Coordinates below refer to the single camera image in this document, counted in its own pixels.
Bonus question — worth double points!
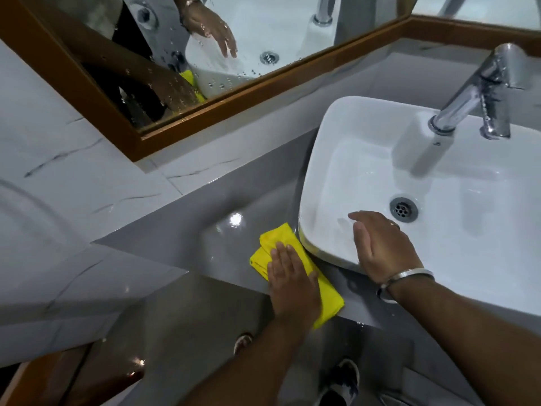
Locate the white ceramic sink basin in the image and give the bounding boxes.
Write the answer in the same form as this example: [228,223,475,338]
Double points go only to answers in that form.
[298,96,541,317]

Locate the chrome faucet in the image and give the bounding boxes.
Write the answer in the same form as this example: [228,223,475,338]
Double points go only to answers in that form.
[428,43,534,140]

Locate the person's left shoe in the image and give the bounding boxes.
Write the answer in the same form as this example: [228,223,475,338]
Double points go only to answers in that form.
[233,332,254,356]

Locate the silver bracelet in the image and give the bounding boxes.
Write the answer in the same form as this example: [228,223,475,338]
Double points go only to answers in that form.
[377,268,435,304]

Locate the person's right hand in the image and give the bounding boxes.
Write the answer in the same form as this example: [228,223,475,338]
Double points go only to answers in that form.
[348,211,424,286]

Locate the person's right forearm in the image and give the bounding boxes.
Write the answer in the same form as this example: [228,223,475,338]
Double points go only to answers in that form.
[387,275,541,406]

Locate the yellow cleaning cloth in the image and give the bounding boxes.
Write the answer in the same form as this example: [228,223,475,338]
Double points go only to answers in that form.
[249,222,345,330]

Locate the person's shoe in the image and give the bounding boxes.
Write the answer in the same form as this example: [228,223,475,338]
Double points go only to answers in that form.
[233,332,254,356]
[315,358,361,406]

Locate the brown wooden cabinet panel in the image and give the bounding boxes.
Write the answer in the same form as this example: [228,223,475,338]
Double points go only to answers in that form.
[0,342,145,406]

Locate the wooden framed mirror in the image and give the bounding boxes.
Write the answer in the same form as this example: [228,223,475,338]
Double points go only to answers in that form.
[0,0,417,162]
[397,0,541,47]

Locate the person's left forearm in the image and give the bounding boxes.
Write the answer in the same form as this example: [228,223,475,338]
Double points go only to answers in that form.
[179,313,322,406]

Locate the metal sink drain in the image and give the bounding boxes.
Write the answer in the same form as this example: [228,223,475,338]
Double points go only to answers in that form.
[389,197,419,224]

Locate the person's right shoe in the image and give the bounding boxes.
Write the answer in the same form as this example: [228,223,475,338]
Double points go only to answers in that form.
[315,358,361,406]

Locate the person's left hand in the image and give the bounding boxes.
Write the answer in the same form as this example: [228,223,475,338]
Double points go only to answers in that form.
[267,242,323,332]

